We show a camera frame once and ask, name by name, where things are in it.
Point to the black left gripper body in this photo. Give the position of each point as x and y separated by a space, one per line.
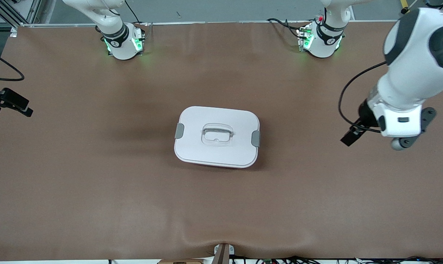
364 114

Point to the white box lid grey clips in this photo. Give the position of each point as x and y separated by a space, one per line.
192 150

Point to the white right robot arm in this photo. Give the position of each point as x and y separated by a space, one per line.
122 40

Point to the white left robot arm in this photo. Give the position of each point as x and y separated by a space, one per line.
419 44

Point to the cardboard box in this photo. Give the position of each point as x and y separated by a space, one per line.
179 261

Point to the brown table mat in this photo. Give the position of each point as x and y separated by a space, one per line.
96 165

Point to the black stand leg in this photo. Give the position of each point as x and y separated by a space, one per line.
404 11

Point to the aluminium frame strut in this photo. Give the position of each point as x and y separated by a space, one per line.
33 9

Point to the brown camera mount bracket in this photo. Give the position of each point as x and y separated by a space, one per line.
223 255

